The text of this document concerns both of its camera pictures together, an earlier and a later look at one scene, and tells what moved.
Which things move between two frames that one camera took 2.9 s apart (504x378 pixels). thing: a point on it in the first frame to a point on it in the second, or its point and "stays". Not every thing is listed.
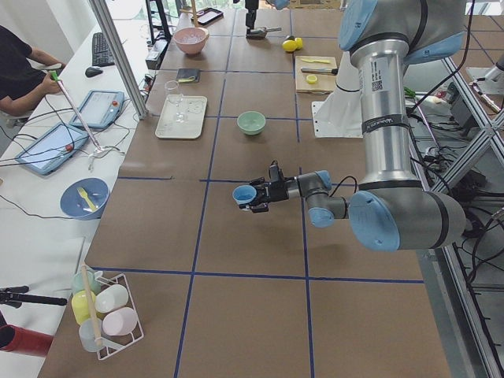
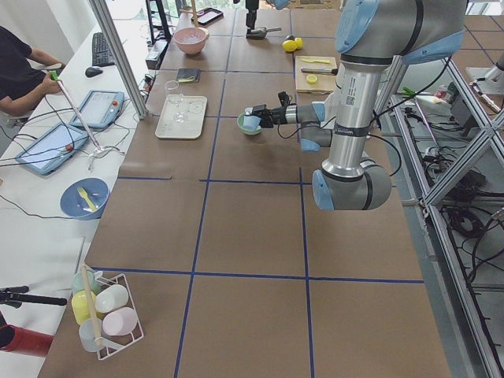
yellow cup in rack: [80, 306] stays
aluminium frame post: [140, 106] stays
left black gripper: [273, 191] to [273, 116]
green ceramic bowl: [251, 123] stays
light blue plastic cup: [244, 194] to [251, 122]
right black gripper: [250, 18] stays
